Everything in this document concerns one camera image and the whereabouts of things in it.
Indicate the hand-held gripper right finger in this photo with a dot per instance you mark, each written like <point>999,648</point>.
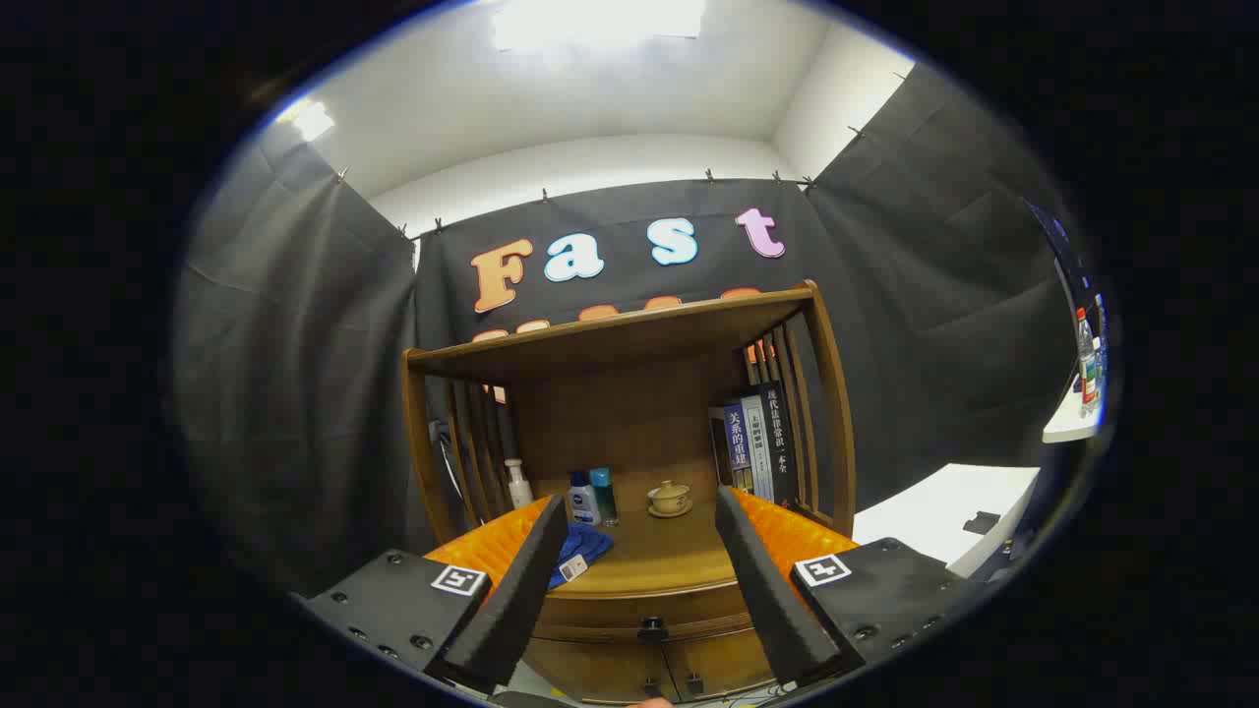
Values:
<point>767,590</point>

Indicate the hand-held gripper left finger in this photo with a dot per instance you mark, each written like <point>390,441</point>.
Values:
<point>521,600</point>

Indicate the wooden drawer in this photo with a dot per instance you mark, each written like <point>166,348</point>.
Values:
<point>600,619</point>

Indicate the black drawer knob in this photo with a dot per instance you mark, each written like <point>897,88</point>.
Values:
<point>653,629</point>

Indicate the wooden cabinet door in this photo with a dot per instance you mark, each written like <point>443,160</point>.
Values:
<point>723,664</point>
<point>600,674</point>

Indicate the white drawer unit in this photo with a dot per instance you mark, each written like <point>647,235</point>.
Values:
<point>925,511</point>

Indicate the wooden cabinet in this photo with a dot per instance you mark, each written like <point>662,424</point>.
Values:
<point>629,413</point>

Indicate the blue towel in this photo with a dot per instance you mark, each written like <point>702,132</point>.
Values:
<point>590,546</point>

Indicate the white pump bottle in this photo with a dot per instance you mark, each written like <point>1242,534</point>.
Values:
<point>518,489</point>

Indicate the white bottle with blue cap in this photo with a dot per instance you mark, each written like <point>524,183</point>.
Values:
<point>584,503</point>

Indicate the beige lidded teacup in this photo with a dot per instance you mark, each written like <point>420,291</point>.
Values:
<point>670,500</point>

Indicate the teal bottle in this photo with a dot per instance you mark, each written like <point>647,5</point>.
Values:
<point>606,497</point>

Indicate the white and light blue book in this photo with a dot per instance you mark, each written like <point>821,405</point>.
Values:
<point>758,442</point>

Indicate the black book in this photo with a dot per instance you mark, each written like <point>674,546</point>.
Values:
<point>779,433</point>

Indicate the white shelf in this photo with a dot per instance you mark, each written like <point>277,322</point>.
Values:
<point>1070,425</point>

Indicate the clear water bottle red cap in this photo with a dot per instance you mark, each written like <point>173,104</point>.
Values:
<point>1086,364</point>

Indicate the ceiling light panel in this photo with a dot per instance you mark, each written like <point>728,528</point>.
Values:
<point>310,120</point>
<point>600,22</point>

